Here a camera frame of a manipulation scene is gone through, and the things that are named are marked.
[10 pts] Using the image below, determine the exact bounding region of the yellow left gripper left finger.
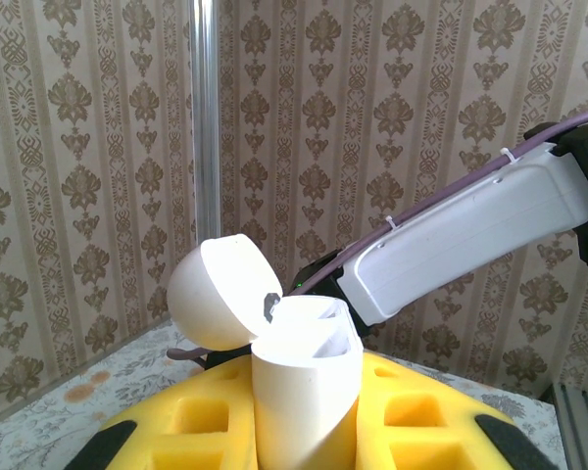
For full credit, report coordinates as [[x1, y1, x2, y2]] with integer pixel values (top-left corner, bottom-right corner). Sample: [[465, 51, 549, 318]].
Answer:
[[73, 364, 262, 470]]

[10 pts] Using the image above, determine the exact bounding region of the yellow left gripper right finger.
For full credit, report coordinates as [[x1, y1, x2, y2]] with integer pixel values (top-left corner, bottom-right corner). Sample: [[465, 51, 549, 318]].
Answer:
[[356, 352, 563, 470]]

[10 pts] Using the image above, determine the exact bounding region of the white earbud charging case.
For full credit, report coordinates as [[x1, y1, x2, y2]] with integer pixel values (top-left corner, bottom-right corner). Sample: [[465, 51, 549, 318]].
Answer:
[[169, 233, 365, 470]]

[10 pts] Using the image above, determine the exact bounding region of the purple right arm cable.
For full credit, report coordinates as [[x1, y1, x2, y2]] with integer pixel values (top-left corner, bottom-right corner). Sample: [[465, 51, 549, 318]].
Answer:
[[166, 108, 588, 363]]

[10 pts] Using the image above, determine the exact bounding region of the aluminium mounting rail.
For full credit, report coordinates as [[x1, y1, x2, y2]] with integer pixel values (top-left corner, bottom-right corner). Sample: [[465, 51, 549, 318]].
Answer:
[[553, 381, 588, 470]]

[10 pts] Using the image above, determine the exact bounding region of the aluminium frame post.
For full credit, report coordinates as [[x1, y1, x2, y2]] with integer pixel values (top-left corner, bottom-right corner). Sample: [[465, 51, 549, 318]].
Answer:
[[188, 0, 222, 246]]

